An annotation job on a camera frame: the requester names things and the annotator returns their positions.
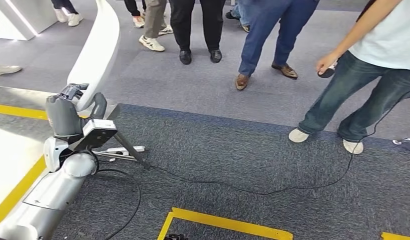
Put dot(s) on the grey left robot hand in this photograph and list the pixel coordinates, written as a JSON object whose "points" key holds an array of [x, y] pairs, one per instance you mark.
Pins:
{"points": [[62, 116]]}

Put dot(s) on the person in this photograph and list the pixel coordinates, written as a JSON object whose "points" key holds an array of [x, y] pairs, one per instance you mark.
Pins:
{"points": [[132, 5], [267, 26], [74, 19], [6, 70], [235, 10], [155, 13], [373, 82], [191, 20]]}

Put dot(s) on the yellow floor tape strip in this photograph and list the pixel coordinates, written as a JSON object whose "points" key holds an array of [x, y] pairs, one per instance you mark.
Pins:
{"points": [[400, 236]]}

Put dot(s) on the person's hand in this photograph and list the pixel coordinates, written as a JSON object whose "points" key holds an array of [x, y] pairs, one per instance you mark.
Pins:
{"points": [[325, 63]]}

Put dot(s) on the white power strip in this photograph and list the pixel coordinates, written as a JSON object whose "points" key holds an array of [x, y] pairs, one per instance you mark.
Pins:
{"points": [[125, 150]]}

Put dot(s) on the person's forearm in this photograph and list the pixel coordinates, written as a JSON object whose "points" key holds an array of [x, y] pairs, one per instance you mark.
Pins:
{"points": [[367, 28]]}

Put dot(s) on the white plastic car part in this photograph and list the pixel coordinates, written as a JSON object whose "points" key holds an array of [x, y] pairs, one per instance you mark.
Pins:
{"points": [[99, 43]]}

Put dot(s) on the white display block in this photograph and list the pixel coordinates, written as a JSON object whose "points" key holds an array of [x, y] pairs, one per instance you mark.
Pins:
{"points": [[13, 20]]}

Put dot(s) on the steel workbench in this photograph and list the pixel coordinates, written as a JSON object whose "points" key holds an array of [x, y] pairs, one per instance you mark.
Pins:
{"points": [[13, 142]]}

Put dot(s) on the chrome star chair base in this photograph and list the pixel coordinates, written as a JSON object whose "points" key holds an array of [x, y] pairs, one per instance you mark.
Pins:
{"points": [[397, 142]]}

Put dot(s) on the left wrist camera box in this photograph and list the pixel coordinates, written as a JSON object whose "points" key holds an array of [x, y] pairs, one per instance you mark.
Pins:
{"points": [[97, 132]]}

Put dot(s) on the black white handheld device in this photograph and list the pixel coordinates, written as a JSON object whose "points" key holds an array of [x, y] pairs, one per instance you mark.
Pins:
{"points": [[328, 73]]}

